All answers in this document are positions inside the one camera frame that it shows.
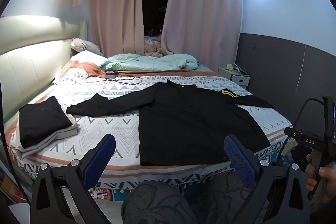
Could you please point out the small green item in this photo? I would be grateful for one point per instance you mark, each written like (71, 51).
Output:
(229, 66)

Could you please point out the beige plush pillow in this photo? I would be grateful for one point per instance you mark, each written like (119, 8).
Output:
(84, 45)

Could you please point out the person's leg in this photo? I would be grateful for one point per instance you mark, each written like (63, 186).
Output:
(157, 203)
(223, 190)

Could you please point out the pink fleece blanket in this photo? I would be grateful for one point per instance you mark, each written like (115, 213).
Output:
(153, 48)

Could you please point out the white pillow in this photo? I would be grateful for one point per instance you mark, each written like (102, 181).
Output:
(88, 58)

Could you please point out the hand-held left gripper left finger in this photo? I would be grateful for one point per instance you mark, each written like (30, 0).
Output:
(101, 158)

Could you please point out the orange cloth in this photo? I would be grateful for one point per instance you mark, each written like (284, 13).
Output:
(89, 67)

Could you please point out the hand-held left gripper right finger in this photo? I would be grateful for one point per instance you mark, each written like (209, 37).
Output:
(239, 161)

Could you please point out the mint green duvet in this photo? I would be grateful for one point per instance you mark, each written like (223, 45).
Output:
(147, 61)

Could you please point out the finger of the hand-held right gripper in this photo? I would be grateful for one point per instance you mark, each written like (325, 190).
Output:
(290, 134)

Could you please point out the person's right hand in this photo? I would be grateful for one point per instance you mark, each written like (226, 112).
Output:
(329, 179)

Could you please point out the black folded garment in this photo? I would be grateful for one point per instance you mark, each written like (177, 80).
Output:
(42, 121)

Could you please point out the white patterned blanket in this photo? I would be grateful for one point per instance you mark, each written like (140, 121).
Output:
(110, 129)

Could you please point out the cream nightstand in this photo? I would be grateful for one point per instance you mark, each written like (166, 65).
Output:
(236, 78)

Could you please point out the cream padded headboard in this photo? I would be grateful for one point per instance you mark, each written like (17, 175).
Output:
(31, 66)

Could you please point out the person's right leg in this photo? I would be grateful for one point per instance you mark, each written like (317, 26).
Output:
(223, 190)

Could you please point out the grey folded garment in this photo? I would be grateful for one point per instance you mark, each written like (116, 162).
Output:
(61, 134)

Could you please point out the pink curtain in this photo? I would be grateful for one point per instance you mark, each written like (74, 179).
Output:
(115, 11)
(202, 16)

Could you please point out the black long-sleeve shirt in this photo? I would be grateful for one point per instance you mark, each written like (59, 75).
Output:
(183, 124)

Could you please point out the person's left leg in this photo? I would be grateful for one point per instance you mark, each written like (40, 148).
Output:
(157, 203)

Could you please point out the blue printed bed sheet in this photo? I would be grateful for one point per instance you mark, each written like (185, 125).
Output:
(110, 193)

